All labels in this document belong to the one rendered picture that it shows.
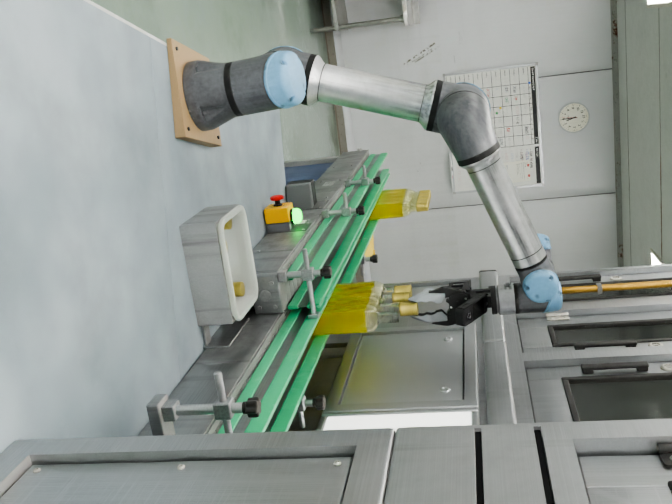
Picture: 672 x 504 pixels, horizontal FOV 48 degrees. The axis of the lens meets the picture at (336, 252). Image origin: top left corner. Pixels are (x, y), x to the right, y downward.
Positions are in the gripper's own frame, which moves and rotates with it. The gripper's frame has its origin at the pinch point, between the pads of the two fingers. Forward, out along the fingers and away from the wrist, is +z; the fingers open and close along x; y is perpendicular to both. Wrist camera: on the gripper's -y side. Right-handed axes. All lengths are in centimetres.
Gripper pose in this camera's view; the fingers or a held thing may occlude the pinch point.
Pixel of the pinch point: (414, 308)
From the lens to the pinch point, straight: 187.3
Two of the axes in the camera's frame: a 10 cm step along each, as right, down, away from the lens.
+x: -1.3, -9.5, -2.9
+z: -9.8, 0.8, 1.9
